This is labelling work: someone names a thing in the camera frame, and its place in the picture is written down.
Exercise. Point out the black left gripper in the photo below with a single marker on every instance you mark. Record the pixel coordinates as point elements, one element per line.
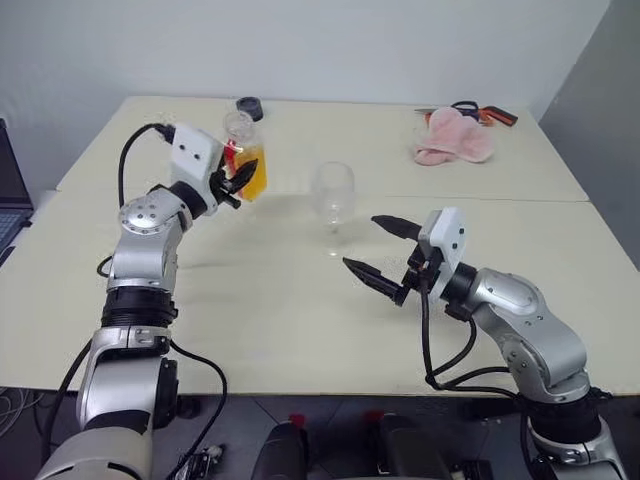
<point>222,187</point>

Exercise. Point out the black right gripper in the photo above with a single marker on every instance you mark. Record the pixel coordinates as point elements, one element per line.
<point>420,270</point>

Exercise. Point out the clear bottle with orange drink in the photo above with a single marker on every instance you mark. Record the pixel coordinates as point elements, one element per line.
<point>257,180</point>

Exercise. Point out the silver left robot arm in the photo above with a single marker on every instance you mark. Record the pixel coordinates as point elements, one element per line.
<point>140,260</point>

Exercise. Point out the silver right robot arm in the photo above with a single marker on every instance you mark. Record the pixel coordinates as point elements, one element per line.
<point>530,325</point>

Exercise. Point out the clear wine glass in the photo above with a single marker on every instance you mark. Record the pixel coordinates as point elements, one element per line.
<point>334,195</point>

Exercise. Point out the dark grey round lid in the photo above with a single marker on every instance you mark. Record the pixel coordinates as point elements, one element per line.
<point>250,107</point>

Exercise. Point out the pink fluffy cloth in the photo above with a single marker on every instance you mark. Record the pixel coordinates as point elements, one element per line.
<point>450,140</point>

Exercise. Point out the orange black hand tool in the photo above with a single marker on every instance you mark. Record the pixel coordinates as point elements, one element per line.
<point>500,116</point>

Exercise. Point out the dark rounded shape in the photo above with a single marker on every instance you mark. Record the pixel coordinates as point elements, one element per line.
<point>405,450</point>
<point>280,455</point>

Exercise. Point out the black laptop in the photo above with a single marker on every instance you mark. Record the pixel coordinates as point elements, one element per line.
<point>12,170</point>

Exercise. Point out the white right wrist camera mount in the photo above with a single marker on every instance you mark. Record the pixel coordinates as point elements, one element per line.
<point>447,240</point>

